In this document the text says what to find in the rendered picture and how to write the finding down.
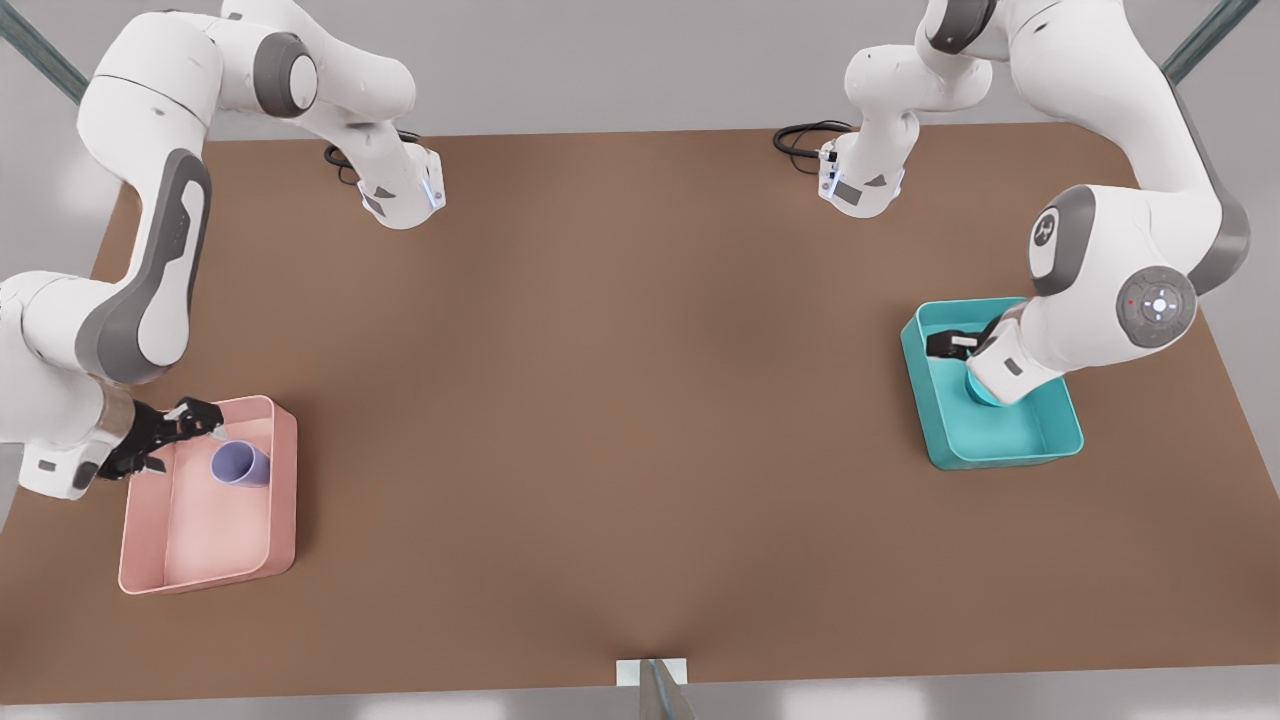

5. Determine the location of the lavender cup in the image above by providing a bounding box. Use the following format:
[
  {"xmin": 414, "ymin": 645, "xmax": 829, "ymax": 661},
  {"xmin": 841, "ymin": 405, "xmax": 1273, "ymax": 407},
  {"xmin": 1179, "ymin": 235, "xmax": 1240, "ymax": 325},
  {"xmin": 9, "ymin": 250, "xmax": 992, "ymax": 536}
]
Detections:
[{"xmin": 210, "ymin": 441, "xmax": 272, "ymax": 489}]

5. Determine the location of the teal rectangular box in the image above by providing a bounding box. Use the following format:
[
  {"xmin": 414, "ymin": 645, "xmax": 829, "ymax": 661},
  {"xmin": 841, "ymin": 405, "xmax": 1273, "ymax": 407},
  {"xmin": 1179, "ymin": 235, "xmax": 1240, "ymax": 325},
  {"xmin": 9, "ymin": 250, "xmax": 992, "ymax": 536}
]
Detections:
[{"xmin": 900, "ymin": 297, "xmax": 1085, "ymax": 472}]

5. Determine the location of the pink rectangular box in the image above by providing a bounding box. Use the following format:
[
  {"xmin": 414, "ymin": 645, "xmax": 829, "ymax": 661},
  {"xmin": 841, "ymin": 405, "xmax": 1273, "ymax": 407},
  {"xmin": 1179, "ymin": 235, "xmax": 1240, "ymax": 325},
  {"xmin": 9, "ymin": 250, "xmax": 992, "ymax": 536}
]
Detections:
[{"xmin": 118, "ymin": 395, "xmax": 299, "ymax": 597}]

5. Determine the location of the black cable loop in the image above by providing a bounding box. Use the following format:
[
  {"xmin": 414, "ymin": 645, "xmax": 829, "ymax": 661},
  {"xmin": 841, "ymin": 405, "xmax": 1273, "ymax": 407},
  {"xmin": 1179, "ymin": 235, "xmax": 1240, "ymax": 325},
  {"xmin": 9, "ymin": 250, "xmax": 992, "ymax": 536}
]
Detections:
[
  {"xmin": 773, "ymin": 120, "xmax": 857, "ymax": 178},
  {"xmin": 323, "ymin": 130, "xmax": 423, "ymax": 187}
]

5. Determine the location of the silver frame post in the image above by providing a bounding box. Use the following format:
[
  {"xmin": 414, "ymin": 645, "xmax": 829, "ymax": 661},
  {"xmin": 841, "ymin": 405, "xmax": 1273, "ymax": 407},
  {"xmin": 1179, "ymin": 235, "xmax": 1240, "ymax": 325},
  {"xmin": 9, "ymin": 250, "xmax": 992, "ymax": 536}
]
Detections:
[
  {"xmin": 0, "ymin": 8, "xmax": 89, "ymax": 105},
  {"xmin": 1161, "ymin": 0, "xmax": 1261, "ymax": 85},
  {"xmin": 616, "ymin": 658, "xmax": 697, "ymax": 720}
]

